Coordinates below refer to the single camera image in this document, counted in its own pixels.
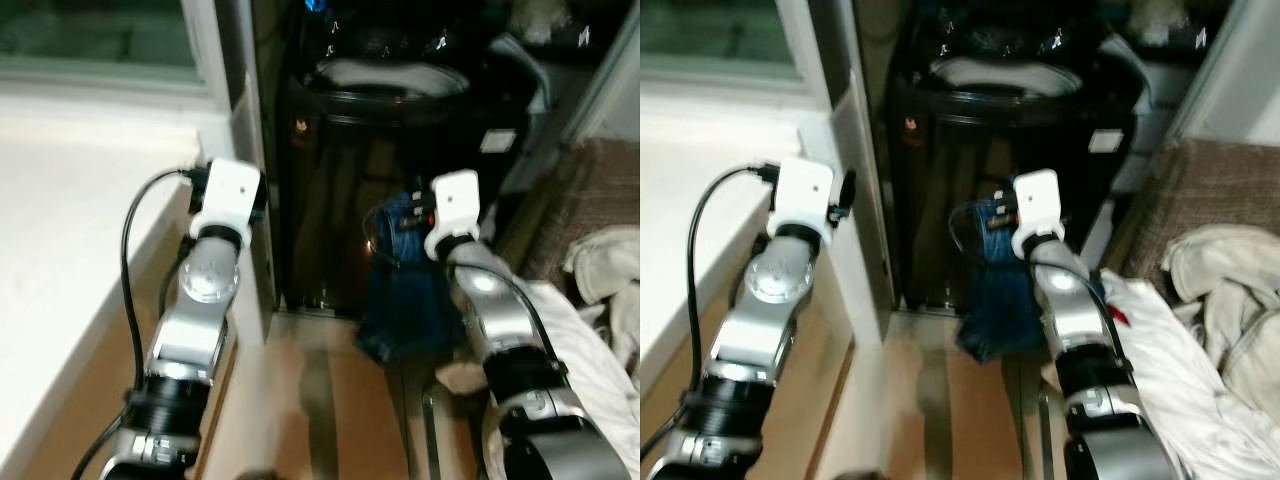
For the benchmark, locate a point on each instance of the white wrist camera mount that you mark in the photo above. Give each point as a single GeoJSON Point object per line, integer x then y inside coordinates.
{"type": "Point", "coordinates": [1038, 205]}
{"type": "Point", "coordinates": [455, 205]}
{"type": "Point", "coordinates": [230, 195]}
{"type": "Point", "coordinates": [805, 195]}

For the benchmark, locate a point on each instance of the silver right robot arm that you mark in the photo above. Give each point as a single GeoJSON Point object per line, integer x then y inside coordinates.
{"type": "Point", "coordinates": [1075, 312]}
{"type": "Point", "coordinates": [500, 320]}

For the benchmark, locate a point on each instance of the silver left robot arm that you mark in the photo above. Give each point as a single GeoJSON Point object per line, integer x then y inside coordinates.
{"type": "Point", "coordinates": [752, 340]}
{"type": "Point", "coordinates": [190, 335]}

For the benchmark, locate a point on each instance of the beige crumpled garment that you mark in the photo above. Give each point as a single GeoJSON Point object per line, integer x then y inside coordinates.
{"type": "Point", "coordinates": [615, 260]}
{"type": "Point", "coordinates": [1230, 272]}

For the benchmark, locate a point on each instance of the blue denim garment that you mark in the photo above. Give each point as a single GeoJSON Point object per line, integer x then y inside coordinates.
{"type": "Point", "coordinates": [405, 300]}
{"type": "Point", "coordinates": [1000, 300]}

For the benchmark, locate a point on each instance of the white framed window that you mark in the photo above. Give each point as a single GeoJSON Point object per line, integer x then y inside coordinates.
{"type": "Point", "coordinates": [90, 35]}
{"type": "Point", "coordinates": [710, 35]}

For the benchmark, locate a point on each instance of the white laundry piece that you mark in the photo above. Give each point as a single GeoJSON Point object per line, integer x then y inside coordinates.
{"type": "Point", "coordinates": [390, 76]}
{"type": "Point", "coordinates": [1005, 75]}

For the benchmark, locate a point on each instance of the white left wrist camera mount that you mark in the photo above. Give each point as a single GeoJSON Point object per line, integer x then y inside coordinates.
{"type": "Point", "coordinates": [805, 195]}
{"type": "Point", "coordinates": [230, 195]}

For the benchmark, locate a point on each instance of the white washer label sticker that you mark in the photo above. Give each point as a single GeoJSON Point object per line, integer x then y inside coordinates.
{"type": "Point", "coordinates": [498, 140]}
{"type": "Point", "coordinates": [1105, 140]}

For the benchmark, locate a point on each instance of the black top-load washing machine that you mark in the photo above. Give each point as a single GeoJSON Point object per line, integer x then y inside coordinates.
{"type": "Point", "coordinates": [350, 170]}
{"type": "Point", "coordinates": [950, 170]}

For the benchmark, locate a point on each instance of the brown woven laundry basket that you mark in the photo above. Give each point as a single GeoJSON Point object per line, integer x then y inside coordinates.
{"type": "Point", "coordinates": [600, 190]}
{"type": "Point", "coordinates": [1220, 185]}

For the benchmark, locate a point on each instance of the white cloth garment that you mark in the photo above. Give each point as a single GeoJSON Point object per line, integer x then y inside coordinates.
{"type": "Point", "coordinates": [590, 372]}
{"type": "Point", "coordinates": [1170, 372]}

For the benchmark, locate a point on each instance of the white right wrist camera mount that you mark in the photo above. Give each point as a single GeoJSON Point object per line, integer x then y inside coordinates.
{"type": "Point", "coordinates": [455, 205]}
{"type": "Point", "coordinates": [1038, 205]}

